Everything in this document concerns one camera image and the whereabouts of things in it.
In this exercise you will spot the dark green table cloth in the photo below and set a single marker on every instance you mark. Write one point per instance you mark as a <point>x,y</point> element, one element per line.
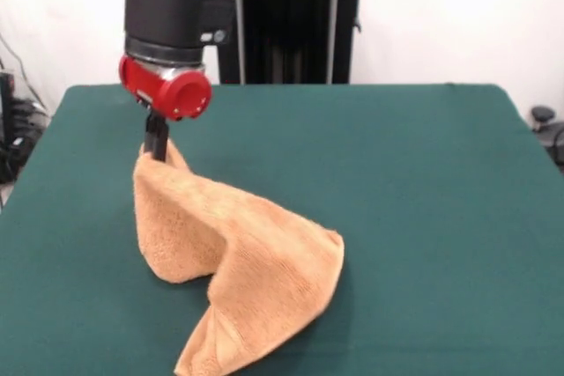
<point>440,261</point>

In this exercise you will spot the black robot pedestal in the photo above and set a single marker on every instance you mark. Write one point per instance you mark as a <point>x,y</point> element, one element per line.
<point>286,19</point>

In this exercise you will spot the orange terry towel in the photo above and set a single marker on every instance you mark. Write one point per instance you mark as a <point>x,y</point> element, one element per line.
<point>273,261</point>

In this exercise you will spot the black computer case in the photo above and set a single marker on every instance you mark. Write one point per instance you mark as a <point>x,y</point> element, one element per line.
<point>6,103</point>

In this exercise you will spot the black office chair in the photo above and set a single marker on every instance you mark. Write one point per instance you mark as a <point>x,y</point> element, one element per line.
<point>548,129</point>

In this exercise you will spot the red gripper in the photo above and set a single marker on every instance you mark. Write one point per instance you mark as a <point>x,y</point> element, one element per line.
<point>176,94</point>

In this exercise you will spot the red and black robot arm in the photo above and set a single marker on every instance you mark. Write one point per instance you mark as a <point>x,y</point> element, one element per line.
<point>167,10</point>

